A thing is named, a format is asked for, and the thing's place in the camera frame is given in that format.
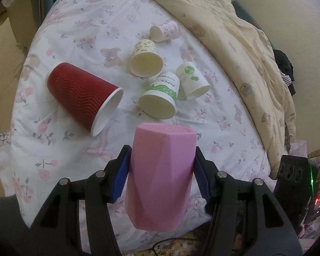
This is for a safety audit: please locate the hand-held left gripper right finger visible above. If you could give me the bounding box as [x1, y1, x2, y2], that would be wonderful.
[194, 147, 303, 256]

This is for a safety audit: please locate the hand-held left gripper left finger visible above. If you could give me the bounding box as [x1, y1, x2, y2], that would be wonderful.
[30, 145, 132, 256]

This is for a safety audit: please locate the pink faceted cup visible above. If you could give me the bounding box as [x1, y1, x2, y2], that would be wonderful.
[124, 123, 197, 231]

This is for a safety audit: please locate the green banded paper cup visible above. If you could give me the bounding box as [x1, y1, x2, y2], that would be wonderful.
[138, 72, 180, 119]

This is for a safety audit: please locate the red ribbed paper cup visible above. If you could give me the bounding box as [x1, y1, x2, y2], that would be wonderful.
[47, 62, 124, 137]

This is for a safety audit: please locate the green leaf paper cup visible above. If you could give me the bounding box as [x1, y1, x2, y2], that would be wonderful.
[176, 61, 212, 101]

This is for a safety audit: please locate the cream yellow paper cup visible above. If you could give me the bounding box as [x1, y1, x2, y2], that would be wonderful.
[130, 39, 164, 77]

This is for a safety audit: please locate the small pink patterned paper cup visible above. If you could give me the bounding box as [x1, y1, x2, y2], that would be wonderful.
[150, 20, 180, 42]

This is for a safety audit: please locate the floral white bed sheet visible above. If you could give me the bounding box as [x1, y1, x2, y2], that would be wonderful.
[0, 0, 272, 252]

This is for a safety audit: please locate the dark clothes pile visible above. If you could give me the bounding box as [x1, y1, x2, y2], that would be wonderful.
[272, 49, 296, 96]

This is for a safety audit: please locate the beige bear print quilt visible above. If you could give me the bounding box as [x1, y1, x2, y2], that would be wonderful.
[128, 0, 297, 178]

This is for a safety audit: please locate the black cable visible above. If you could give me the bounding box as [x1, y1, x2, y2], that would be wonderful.
[151, 236, 207, 256]

